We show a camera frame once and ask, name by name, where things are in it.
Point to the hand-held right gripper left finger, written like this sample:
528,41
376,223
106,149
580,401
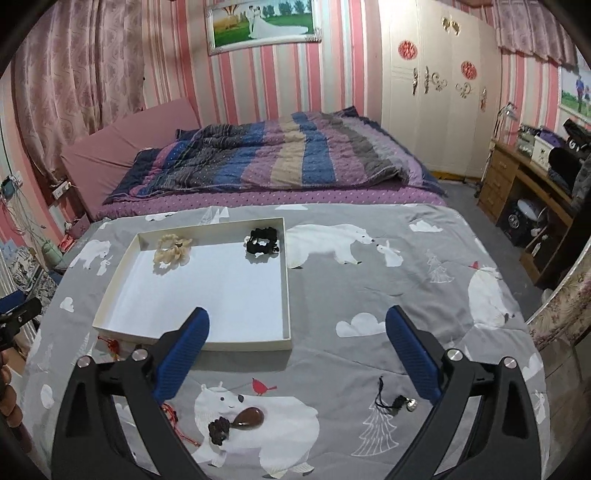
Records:
184,355

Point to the person's left hand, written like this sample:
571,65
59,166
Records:
9,401

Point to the wall socket with charger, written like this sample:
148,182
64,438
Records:
11,185

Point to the white wardrobe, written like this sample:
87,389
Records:
438,129

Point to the white shallow tray box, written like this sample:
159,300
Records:
207,286

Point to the floral cushioned chair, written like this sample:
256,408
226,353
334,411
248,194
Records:
568,304

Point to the wooden desk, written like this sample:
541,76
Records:
501,175

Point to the purple dotted bed sheet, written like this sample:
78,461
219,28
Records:
231,198

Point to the black scrunchie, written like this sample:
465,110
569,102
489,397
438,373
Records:
251,247

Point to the striped quilt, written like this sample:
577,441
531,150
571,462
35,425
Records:
277,152

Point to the pink headboard cushion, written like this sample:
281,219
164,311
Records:
115,138

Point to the pink curtain valance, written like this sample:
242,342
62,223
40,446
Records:
531,32

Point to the black bag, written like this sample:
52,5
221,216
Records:
568,161

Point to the pink patterned curtain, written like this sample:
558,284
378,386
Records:
69,69

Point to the green bottle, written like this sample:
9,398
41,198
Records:
51,254

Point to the framed wall picture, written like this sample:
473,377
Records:
575,92

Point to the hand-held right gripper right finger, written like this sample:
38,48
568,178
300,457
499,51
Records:
411,355

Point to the brown bead pendant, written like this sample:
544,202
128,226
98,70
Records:
249,417

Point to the white power strip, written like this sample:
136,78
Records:
60,190

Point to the framed wedding picture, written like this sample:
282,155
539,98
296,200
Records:
263,23

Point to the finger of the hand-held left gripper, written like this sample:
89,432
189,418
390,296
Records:
21,316

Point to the desk lamp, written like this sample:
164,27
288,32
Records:
505,113

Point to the grey bear print blanket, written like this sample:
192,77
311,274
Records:
323,300

